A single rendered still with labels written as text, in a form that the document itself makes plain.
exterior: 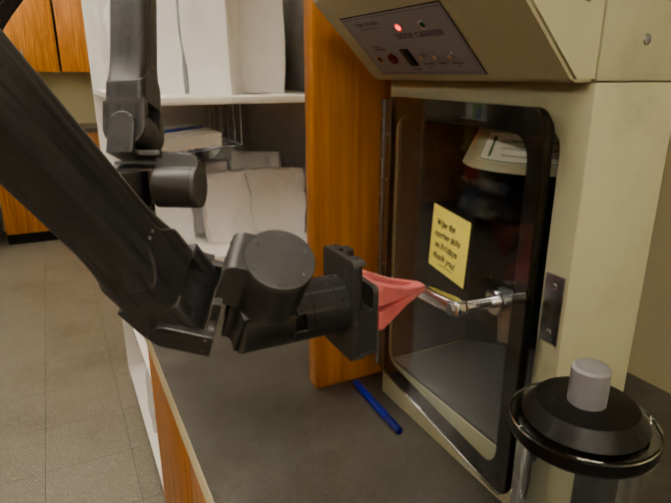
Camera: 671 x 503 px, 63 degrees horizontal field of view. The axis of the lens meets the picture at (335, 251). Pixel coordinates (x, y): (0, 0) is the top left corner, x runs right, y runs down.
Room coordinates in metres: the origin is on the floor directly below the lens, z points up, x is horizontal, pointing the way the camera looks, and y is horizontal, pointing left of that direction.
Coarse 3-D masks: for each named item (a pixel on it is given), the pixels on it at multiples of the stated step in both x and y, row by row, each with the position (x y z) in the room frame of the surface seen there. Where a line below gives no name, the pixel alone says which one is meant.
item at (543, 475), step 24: (528, 432) 0.35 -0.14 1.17; (528, 456) 0.35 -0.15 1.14; (576, 456) 0.32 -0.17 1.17; (600, 456) 0.32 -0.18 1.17; (624, 456) 0.32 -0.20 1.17; (648, 456) 0.32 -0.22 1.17; (528, 480) 0.35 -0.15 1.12; (552, 480) 0.33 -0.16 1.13; (576, 480) 0.32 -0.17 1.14; (600, 480) 0.32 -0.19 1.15; (624, 480) 0.32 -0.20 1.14
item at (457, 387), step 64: (448, 128) 0.61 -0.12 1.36; (512, 128) 0.51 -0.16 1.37; (448, 192) 0.60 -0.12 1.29; (512, 192) 0.50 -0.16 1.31; (512, 256) 0.49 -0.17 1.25; (448, 320) 0.58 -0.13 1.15; (512, 320) 0.48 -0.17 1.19; (448, 384) 0.58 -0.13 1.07; (512, 384) 0.47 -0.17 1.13; (512, 448) 0.47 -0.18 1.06
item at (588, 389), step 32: (544, 384) 0.39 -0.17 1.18; (576, 384) 0.36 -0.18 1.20; (608, 384) 0.35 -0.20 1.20; (544, 416) 0.35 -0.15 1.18; (576, 416) 0.35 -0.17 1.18; (608, 416) 0.35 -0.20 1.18; (640, 416) 0.35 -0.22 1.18; (576, 448) 0.33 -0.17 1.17; (608, 448) 0.32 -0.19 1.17; (640, 448) 0.33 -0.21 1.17
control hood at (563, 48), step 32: (320, 0) 0.70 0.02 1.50; (352, 0) 0.64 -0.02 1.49; (384, 0) 0.59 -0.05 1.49; (416, 0) 0.55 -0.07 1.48; (448, 0) 0.51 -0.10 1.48; (480, 0) 0.48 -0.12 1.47; (512, 0) 0.46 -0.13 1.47; (544, 0) 0.45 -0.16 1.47; (576, 0) 0.46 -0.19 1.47; (480, 32) 0.51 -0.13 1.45; (512, 32) 0.48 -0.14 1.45; (544, 32) 0.45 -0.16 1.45; (576, 32) 0.47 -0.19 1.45; (512, 64) 0.51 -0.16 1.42; (544, 64) 0.48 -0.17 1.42; (576, 64) 0.47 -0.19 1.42
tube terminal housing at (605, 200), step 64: (640, 0) 0.50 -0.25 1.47; (640, 64) 0.50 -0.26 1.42; (576, 128) 0.49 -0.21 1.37; (640, 128) 0.51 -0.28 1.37; (576, 192) 0.48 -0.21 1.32; (640, 192) 0.52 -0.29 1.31; (576, 256) 0.48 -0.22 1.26; (640, 256) 0.52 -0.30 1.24; (576, 320) 0.49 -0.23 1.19; (384, 384) 0.76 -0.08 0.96; (448, 448) 0.61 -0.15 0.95
